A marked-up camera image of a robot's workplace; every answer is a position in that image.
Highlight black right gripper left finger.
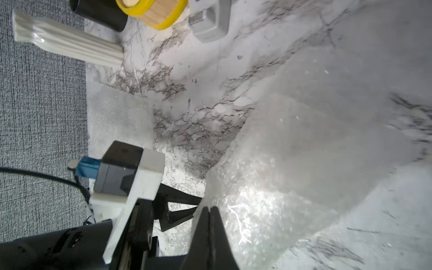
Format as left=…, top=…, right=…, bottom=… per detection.
left=181, top=207, right=210, bottom=270

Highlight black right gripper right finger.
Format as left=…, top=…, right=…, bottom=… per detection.
left=210, top=207, right=239, bottom=270

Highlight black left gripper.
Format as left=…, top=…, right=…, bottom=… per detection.
left=109, top=184, right=202, bottom=270

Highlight clear bubble wrap sheet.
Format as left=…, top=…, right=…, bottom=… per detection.
left=192, top=43, right=426, bottom=270
left=87, top=81, right=155, bottom=159

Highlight white ribbed slim vase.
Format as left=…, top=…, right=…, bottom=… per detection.
left=12, top=10, right=124, bottom=68

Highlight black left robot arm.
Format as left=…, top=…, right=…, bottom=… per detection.
left=1, top=184, right=201, bottom=270

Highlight small clear box red contents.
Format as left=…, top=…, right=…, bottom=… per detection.
left=188, top=0, right=232, bottom=43

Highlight yellow steamer basket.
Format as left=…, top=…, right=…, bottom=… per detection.
left=116, top=0, right=188, bottom=30

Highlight black cup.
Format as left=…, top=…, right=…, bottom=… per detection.
left=69, top=0, right=128, bottom=32

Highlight thin black left cable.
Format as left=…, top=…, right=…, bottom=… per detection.
left=0, top=166, right=92, bottom=203

